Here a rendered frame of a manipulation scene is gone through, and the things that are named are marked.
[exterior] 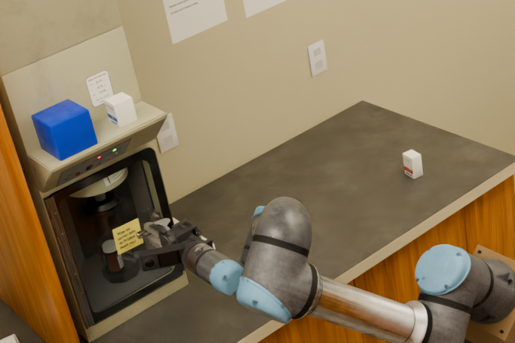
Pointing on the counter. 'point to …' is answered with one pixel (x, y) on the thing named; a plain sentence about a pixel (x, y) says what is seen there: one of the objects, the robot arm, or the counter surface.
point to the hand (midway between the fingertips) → (145, 231)
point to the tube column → (52, 6)
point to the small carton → (120, 109)
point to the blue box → (64, 129)
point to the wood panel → (27, 255)
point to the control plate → (93, 162)
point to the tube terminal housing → (27, 102)
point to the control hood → (52, 165)
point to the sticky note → (127, 236)
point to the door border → (70, 261)
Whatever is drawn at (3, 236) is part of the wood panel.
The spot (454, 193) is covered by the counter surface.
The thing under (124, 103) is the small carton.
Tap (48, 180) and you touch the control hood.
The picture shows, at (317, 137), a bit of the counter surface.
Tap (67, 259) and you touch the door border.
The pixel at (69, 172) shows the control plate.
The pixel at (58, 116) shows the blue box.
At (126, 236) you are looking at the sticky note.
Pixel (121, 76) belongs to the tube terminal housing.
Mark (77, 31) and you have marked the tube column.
